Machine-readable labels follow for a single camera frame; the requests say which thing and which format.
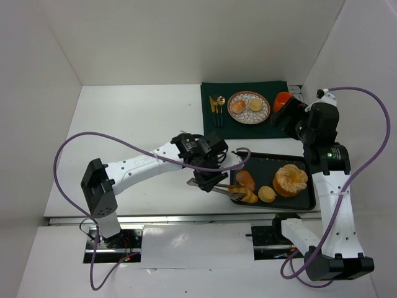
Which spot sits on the striped croissant bread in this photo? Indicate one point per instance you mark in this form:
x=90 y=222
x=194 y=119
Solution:
x=250 y=198

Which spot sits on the black baking tray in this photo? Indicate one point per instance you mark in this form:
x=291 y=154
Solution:
x=263 y=166

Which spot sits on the small pale round bun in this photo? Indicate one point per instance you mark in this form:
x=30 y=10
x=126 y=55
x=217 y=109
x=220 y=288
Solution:
x=255 y=105

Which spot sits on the small flat round bun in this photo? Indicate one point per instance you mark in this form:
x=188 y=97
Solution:
x=266 y=194

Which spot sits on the orange mug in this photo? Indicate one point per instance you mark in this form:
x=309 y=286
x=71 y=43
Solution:
x=280 y=100

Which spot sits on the gold fork green handle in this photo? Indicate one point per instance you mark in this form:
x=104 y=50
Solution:
x=215 y=104

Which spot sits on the metal tongs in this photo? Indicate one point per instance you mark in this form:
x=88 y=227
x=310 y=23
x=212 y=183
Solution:
x=226 y=193

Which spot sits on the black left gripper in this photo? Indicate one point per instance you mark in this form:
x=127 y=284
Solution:
x=208 y=180

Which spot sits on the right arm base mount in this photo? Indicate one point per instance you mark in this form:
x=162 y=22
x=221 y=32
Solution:
x=268 y=241

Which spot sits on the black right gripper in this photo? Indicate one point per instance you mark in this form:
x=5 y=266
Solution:
x=284 y=113

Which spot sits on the brown oblong glazed bread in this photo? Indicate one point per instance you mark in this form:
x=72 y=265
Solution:
x=243 y=178

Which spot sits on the aluminium rail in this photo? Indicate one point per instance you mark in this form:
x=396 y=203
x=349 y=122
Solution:
x=183 y=218

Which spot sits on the floral patterned ceramic plate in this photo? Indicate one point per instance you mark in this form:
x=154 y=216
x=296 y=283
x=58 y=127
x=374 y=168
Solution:
x=248 y=116

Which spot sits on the gold knife green handle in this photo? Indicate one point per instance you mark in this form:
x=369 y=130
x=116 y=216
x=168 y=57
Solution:
x=213 y=111

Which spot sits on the large sugared ring bread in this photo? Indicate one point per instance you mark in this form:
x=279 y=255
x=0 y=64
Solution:
x=290 y=180

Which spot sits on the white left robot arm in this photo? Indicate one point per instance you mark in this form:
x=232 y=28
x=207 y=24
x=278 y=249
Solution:
x=208 y=157

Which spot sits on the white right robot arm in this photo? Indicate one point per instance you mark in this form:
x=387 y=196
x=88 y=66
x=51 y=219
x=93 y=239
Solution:
x=338 y=254

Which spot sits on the gold spoon green handle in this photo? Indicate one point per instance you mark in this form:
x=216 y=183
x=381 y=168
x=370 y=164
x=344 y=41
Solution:
x=221 y=102

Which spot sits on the glazed round sesame bun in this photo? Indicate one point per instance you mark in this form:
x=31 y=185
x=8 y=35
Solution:
x=238 y=106

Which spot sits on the dark green cloth placemat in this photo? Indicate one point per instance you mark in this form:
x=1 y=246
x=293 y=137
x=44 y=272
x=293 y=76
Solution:
x=231 y=129

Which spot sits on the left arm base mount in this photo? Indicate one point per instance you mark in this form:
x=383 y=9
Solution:
x=125 y=247

